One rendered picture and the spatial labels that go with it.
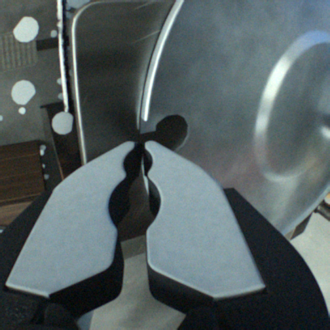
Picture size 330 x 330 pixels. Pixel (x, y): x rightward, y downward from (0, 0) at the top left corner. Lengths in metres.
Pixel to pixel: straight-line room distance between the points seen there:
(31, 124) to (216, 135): 0.84
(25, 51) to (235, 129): 0.63
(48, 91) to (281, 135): 0.81
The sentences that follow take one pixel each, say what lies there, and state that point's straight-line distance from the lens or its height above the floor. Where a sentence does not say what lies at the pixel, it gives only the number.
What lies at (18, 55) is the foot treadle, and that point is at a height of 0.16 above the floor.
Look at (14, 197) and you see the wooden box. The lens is 0.70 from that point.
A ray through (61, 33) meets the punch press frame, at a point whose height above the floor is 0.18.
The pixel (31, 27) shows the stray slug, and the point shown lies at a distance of 0.25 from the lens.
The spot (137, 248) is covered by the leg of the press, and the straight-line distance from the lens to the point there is 0.41.
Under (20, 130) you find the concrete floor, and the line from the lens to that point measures 0.96.
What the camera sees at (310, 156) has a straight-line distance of 0.25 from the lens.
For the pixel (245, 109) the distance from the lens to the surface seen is 0.17.
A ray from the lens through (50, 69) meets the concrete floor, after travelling 0.91.
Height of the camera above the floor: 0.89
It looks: 49 degrees down
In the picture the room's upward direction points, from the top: 136 degrees clockwise
